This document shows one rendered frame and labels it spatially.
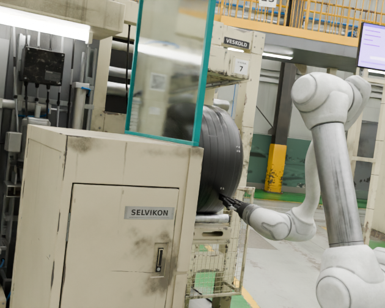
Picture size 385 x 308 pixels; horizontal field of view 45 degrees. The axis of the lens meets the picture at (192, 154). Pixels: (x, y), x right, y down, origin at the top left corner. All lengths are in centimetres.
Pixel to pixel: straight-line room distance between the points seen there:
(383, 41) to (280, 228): 480
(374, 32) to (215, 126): 442
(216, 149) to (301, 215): 48
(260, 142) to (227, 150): 990
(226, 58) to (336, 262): 152
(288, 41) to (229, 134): 622
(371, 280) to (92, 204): 79
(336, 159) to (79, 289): 83
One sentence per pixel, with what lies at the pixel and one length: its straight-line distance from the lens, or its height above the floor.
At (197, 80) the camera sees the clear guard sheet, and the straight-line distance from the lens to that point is 136.
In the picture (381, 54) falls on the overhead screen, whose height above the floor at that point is 252.
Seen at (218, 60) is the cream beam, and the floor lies 171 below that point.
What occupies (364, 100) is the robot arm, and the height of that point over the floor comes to 148.
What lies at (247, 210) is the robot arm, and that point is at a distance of 191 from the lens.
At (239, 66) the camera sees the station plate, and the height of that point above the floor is 170.
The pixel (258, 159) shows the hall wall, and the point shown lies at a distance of 1202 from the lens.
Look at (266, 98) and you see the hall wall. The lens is 1212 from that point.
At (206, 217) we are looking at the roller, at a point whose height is 91.
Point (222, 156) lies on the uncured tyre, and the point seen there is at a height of 121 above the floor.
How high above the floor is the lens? 132
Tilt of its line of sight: 3 degrees down
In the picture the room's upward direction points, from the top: 7 degrees clockwise
